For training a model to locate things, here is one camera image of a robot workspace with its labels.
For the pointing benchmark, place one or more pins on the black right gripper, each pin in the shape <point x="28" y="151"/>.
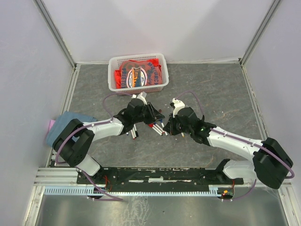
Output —
<point x="169" y="128"/>

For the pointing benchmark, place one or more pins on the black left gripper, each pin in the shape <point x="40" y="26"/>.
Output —
<point x="154" y="115"/>

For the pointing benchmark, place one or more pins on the white marker blue eraser cap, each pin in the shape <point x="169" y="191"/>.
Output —
<point x="162" y="125"/>

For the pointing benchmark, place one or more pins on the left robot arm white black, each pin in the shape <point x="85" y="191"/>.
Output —
<point x="72" y="134"/>

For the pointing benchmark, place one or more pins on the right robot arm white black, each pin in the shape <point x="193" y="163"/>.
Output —
<point x="265" y="161"/>

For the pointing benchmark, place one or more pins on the white marker red eraser cap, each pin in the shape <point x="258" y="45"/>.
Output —
<point x="157" y="129"/>

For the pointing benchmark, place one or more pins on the uncapped white marker black end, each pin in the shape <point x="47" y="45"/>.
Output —
<point x="136" y="132"/>

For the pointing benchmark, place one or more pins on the orange printed cloth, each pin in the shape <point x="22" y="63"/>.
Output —
<point x="136" y="74"/>

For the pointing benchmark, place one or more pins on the white plastic basket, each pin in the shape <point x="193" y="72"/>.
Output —
<point x="115" y="63"/>

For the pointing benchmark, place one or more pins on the circuit board with leds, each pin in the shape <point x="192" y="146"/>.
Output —
<point x="227" y="194"/>

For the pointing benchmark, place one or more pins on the blue cloth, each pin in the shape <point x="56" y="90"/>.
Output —
<point x="62" y="121"/>

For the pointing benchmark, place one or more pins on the pink cloth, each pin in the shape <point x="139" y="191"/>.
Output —
<point x="51" y="123"/>

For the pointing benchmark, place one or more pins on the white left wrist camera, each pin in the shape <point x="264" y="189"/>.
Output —
<point x="141" y="96"/>

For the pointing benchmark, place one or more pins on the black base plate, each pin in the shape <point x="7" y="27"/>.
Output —
<point x="160" y="187"/>

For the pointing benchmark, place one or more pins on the aluminium frame rail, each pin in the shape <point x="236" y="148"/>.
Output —
<point x="121" y="175"/>

